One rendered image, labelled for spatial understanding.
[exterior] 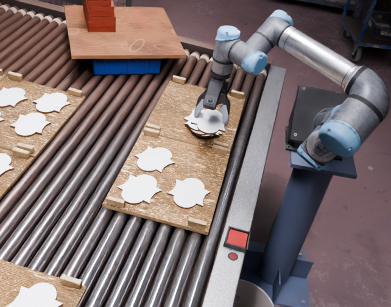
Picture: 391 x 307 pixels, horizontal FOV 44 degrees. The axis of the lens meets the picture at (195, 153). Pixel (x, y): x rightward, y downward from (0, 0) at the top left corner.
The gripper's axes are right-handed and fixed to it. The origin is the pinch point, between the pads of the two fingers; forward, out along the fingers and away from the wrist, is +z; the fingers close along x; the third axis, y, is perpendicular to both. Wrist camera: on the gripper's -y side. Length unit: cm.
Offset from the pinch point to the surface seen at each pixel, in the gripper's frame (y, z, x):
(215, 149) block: -2.1, 10.2, -4.1
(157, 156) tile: -13.7, 11.3, 14.9
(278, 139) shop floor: 151, 103, -36
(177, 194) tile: -29.6, 11.6, 2.9
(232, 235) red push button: -39.0, 13.3, -18.0
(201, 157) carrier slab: -6.5, 12.0, -0.2
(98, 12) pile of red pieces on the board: 48, -9, 64
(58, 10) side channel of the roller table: 77, 9, 98
